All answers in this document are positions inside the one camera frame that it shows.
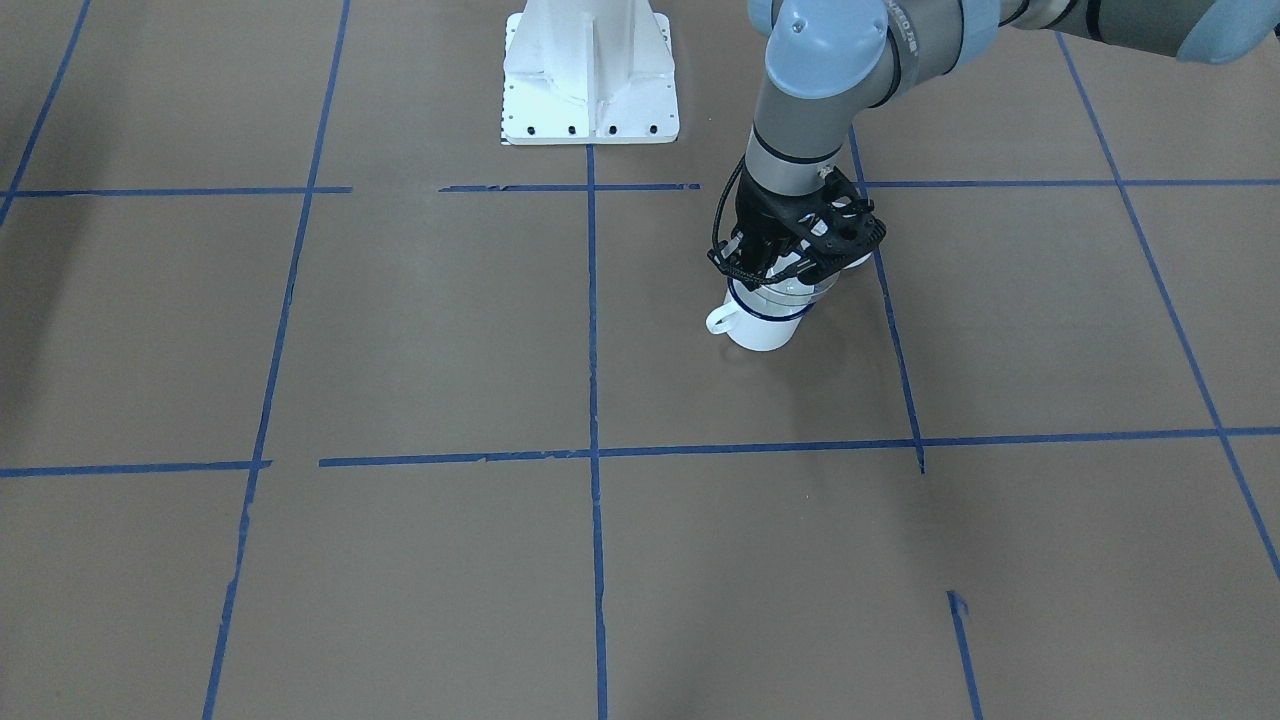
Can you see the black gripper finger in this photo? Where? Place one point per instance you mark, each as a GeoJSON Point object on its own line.
{"type": "Point", "coordinates": [747, 273]}
{"type": "Point", "coordinates": [788, 268]}

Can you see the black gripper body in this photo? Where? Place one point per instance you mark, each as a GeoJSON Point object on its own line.
{"type": "Point", "coordinates": [757, 213]}

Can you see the white enamel cup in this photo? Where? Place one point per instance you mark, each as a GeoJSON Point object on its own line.
{"type": "Point", "coordinates": [753, 320]}

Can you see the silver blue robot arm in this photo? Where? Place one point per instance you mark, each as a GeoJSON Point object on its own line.
{"type": "Point", "coordinates": [827, 60]}

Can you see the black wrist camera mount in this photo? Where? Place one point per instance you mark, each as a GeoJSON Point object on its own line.
{"type": "Point", "coordinates": [836, 227]}

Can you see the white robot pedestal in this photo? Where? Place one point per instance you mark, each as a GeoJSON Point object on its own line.
{"type": "Point", "coordinates": [578, 72]}

